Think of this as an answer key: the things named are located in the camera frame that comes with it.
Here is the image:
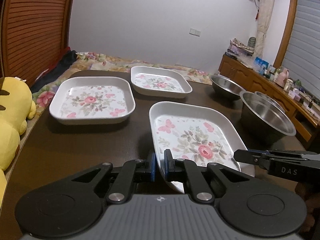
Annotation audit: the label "medium stainless steel bowl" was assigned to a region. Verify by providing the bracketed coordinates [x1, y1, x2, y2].
[255, 91, 285, 113]

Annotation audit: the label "large stainless steel bowl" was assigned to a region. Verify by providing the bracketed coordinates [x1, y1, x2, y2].
[240, 91, 296, 146]

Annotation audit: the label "dark clothes on bed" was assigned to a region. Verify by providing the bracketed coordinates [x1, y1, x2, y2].
[30, 47, 78, 93]

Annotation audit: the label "white wall switch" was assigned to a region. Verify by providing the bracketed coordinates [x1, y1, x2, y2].
[189, 28, 201, 37]

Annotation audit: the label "wooden slatted wardrobe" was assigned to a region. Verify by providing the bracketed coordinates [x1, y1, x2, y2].
[1, 0, 73, 86]

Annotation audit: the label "beige curtain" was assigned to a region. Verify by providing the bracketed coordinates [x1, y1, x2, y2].
[253, 0, 274, 59]

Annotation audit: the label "floral bed quilt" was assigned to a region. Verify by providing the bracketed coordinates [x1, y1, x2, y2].
[31, 51, 213, 117]

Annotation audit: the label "pink kettle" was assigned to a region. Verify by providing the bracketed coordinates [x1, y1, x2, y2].
[276, 68, 289, 87]

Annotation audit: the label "folded fabric pile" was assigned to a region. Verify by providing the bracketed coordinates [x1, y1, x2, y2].
[227, 38, 254, 56]

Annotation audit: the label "small stainless steel bowl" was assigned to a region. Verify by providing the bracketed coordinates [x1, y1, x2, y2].
[209, 75, 246, 101]

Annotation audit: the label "floral white square plate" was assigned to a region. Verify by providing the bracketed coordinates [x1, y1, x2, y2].
[130, 66, 193, 99]
[149, 101, 255, 177]
[49, 76, 136, 125]

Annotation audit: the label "wooden sideboard cabinet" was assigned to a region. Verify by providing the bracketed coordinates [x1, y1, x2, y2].
[219, 55, 319, 147]

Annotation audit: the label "pink tissue box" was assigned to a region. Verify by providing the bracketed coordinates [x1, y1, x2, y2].
[288, 90, 300, 101]

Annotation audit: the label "grey window blind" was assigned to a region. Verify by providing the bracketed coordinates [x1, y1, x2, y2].
[282, 0, 320, 98]

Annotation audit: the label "yellow plush toy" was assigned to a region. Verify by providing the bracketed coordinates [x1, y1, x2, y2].
[0, 77, 36, 199]

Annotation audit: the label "blue photo card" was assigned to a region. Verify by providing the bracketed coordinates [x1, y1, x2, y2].
[253, 57, 269, 75]

